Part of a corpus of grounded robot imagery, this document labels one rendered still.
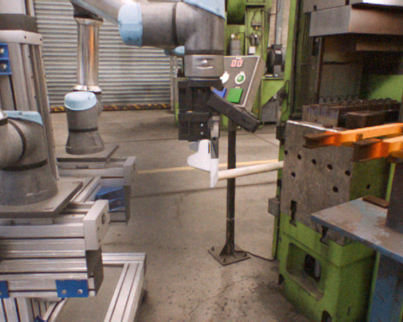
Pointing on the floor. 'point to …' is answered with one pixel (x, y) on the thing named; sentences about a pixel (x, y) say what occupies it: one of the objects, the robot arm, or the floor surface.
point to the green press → (258, 44)
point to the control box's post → (230, 182)
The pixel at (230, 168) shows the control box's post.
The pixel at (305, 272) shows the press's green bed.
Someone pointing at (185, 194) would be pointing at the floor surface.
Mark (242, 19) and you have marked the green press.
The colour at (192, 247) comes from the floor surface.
